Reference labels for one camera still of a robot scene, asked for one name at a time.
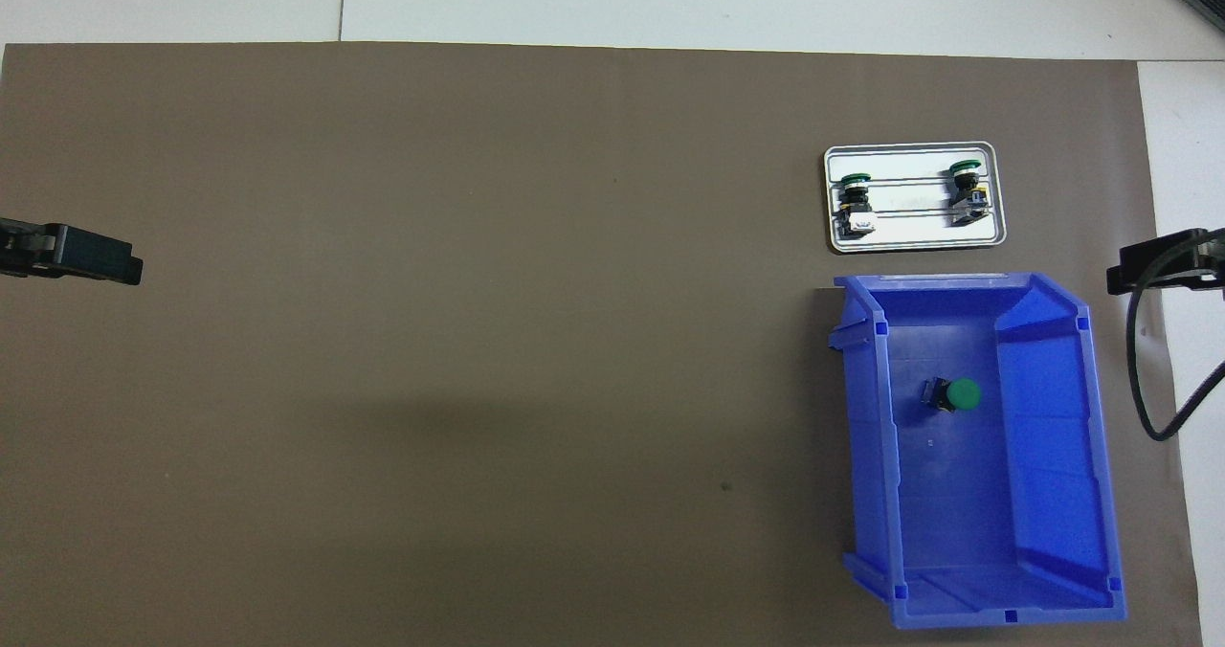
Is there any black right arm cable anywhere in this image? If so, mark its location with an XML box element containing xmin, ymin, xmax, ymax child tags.
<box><xmin>1126</xmin><ymin>240</ymin><xmax>1225</xmax><ymax>442</ymax></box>

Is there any silver metal tray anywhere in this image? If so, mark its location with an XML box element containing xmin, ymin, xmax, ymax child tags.
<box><xmin>823</xmin><ymin>141</ymin><xmax>1008</xmax><ymax>253</ymax></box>

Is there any brown table mat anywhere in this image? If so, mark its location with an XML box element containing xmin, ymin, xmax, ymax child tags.
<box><xmin>0</xmin><ymin>42</ymin><xmax>1205</xmax><ymax>647</ymax></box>

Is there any blue plastic storage bin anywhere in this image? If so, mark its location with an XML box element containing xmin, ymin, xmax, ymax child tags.
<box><xmin>828</xmin><ymin>272</ymin><xmax>1128</xmax><ymax>629</ymax></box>

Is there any green push button switch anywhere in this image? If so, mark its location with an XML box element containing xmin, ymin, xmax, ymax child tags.
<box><xmin>835</xmin><ymin>172</ymin><xmax>878</xmax><ymax>238</ymax></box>
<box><xmin>921</xmin><ymin>376</ymin><xmax>982</xmax><ymax>415</ymax></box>
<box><xmin>947</xmin><ymin>160</ymin><xmax>989</xmax><ymax>227</ymax></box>

